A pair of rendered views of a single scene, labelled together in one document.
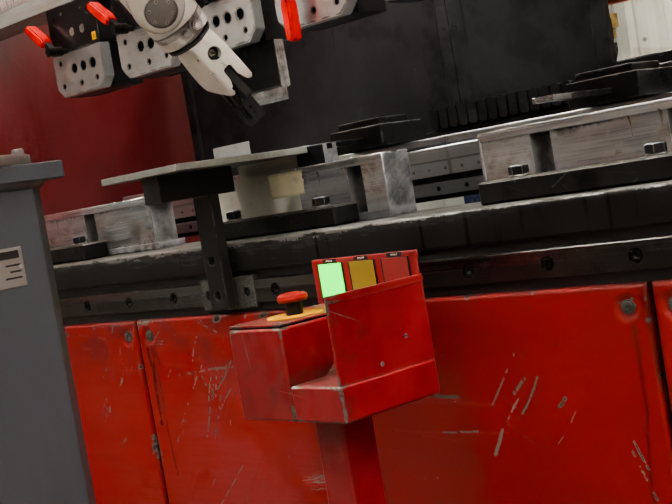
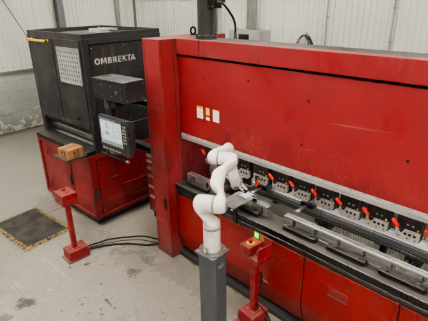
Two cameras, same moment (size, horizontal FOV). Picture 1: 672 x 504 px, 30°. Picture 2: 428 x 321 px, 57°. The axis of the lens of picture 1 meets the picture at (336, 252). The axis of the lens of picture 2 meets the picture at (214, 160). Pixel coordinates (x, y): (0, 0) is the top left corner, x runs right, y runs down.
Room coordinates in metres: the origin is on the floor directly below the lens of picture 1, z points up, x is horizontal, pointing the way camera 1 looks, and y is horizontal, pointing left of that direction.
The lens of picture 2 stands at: (-1.13, 0.27, 2.63)
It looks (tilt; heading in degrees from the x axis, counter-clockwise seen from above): 22 degrees down; 2
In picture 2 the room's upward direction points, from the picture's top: 1 degrees counter-clockwise
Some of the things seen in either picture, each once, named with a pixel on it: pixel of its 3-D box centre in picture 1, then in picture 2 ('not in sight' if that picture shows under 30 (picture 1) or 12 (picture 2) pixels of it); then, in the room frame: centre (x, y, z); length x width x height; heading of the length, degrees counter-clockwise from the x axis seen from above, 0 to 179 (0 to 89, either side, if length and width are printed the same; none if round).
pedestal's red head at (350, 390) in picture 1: (329, 336); (255, 248); (1.55, 0.03, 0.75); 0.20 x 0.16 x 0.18; 41
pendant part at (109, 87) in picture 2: not in sight; (121, 121); (2.57, 1.28, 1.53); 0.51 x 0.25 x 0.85; 50
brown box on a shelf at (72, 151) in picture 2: not in sight; (69, 151); (3.02, 2.04, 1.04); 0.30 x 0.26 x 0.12; 49
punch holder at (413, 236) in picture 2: not in sight; (410, 227); (1.06, -0.91, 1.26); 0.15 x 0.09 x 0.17; 46
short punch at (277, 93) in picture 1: (262, 74); (248, 181); (2.02, 0.07, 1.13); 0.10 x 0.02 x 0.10; 46
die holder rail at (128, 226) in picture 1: (88, 233); (206, 183); (2.41, 0.46, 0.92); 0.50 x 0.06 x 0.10; 46
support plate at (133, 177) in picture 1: (206, 166); (235, 200); (1.91, 0.17, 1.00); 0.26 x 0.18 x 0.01; 136
